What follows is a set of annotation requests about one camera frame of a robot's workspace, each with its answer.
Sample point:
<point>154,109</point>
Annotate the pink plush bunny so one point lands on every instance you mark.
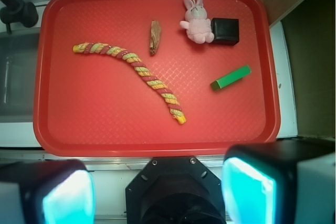
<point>196,23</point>

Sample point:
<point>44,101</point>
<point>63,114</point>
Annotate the black cube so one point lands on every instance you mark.
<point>225,30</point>

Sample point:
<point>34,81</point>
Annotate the green rectangular block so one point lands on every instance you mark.
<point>230,78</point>

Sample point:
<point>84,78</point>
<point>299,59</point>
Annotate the stainless steel sink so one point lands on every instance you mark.
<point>19,52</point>

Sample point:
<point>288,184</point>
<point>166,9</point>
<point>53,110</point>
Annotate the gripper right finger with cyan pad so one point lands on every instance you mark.
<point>288,181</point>

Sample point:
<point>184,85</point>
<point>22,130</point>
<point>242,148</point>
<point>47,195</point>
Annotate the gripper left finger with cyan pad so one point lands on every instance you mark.
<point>47,192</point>

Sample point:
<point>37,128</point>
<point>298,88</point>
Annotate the brown wood piece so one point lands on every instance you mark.
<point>155,36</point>

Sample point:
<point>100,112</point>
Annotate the red plastic tray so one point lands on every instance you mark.
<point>94,105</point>

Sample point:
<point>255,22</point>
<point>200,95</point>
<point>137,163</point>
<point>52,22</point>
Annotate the black octagonal mount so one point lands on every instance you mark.
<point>175,190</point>

